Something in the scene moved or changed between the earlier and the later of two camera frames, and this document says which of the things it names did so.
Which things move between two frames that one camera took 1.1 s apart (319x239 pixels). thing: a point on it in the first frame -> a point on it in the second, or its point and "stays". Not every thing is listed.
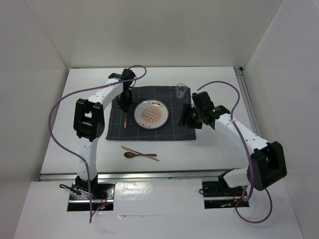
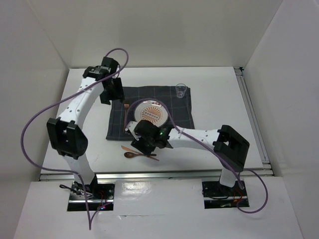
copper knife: (132, 149) stays
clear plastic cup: (181, 88) stays
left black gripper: (125, 103) -> (118, 93)
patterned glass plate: (151, 114) stays
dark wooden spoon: (130, 154) stays
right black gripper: (187, 109) -> (139, 145)
